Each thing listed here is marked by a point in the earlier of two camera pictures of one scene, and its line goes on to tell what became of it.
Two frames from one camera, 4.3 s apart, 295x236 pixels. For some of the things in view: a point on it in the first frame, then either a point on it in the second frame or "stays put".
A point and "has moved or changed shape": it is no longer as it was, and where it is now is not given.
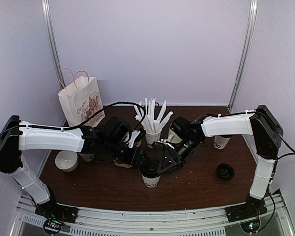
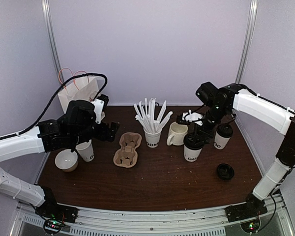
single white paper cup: (220, 142) stays put
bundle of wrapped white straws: (147, 116) stays put
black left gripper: (134, 158) -> (110, 136)
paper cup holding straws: (151, 138) stays put
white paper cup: (151, 182) -> (191, 155)
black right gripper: (171, 160) -> (199, 131)
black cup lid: (225, 171) stays put
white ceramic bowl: (67, 161) stays put
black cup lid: (149, 168) has moved or changed shape
